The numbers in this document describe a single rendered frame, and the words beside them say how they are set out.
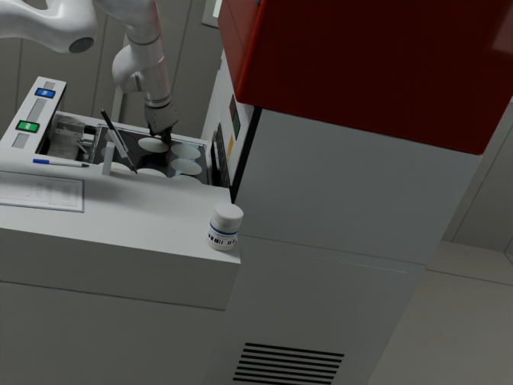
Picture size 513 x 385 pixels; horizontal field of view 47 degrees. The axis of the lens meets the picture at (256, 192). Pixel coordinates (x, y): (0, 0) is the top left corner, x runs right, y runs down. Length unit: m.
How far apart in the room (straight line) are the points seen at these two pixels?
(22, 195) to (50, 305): 0.26
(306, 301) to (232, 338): 0.28
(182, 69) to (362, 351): 1.82
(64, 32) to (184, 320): 0.72
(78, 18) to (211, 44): 1.89
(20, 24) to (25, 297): 0.61
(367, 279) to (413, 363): 1.06
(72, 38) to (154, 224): 0.46
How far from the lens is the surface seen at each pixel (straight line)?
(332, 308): 2.00
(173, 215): 1.49
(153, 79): 1.79
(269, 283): 1.88
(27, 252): 1.39
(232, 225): 1.37
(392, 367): 2.87
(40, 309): 1.49
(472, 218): 4.08
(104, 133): 1.97
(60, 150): 1.87
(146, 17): 1.49
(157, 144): 1.97
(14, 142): 1.72
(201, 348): 1.55
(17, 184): 1.51
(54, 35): 1.38
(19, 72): 3.42
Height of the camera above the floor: 1.75
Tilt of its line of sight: 28 degrees down
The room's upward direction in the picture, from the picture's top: 18 degrees clockwise
